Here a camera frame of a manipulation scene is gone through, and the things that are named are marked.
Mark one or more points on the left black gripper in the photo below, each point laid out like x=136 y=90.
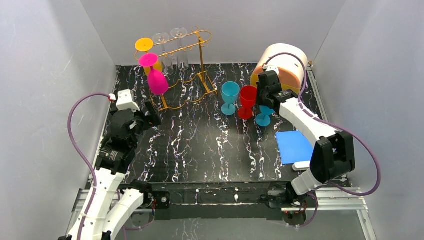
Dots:
x=147 y=113

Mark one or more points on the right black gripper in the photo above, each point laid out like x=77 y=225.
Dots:
x=265 y=96

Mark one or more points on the red wine glass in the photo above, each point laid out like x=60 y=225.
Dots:
x=248 y=96

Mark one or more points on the teal blue wine glass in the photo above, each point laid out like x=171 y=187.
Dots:
x=263 y=119

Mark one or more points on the light blue wine glass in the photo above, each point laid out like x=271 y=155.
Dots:
x=230 y=93

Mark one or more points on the magenta wine glass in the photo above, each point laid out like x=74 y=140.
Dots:
x=157 y=82

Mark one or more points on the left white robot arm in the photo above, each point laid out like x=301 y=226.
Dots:
x=99 y=220

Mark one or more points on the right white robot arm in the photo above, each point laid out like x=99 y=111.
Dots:
x=333 y=150

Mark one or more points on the clear wine glass left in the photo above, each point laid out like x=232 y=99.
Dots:
x=161 y=39

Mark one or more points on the clear wine glass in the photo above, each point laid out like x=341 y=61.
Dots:
x=161 y=39
x=182 y=58

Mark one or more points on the yellow wine glass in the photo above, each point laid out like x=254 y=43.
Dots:
x=144 y=45

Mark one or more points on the clear wine glass right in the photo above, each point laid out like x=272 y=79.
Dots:
x=182 y=58

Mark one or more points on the round pastel drawer cabinet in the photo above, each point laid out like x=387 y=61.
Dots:
x=289 y=60

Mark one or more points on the blue flat board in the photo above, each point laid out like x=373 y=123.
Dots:
x=293 y=147

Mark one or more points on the small white bar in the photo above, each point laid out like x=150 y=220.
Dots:
x=301 y=166

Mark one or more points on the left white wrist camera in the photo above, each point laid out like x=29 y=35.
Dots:
x=124 y=100

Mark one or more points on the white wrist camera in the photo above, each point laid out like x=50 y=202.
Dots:
x=271 y=68
x=124 y=100

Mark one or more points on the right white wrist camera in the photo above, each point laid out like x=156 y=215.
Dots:
x=271 y=68

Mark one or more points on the gold wire wine glass rack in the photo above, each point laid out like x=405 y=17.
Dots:
x=195 y=38

